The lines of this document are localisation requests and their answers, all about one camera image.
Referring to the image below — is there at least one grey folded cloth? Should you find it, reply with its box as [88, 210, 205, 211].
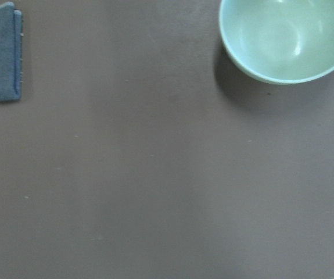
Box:
[0, 1, 23, 102]

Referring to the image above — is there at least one green bowl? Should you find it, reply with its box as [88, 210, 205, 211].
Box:
[218, 1, 334, 85]

